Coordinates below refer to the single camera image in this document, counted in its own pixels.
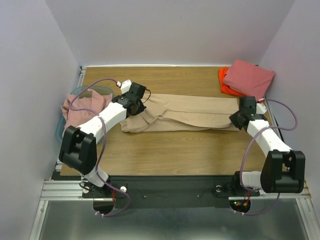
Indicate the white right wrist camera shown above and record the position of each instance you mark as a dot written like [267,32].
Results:
[261,107]

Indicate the teal plastic basket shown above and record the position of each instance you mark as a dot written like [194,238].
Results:
[79,91]

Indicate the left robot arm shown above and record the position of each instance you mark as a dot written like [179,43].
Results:
[79,144]

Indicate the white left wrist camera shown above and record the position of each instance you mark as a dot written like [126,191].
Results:
[124,86]

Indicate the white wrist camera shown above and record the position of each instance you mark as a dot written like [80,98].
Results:
[261,107]
[124,86]

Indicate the folded pink t shirt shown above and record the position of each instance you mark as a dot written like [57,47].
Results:
[256,80]

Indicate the folded orange t shirt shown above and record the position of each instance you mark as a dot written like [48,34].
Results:
[230,84]

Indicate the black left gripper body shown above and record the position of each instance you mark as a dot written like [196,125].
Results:
[140,108]

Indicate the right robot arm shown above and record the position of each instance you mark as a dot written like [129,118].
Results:
[283,171]

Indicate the pink crumpled t shirt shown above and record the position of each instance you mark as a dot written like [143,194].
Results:
[95,102]

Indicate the beige t shirt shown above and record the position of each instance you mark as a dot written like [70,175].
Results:
[172,113]

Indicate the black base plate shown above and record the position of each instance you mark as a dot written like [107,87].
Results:
[161,192]

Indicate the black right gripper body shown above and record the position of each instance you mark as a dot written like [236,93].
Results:
[238,120]

